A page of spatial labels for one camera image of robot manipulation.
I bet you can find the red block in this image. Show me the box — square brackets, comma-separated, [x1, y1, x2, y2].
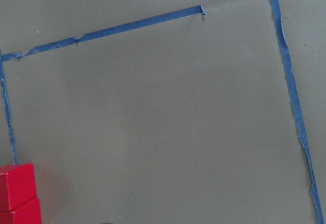
[1, 163, 36, 212]
[1, 197, 42, 224]

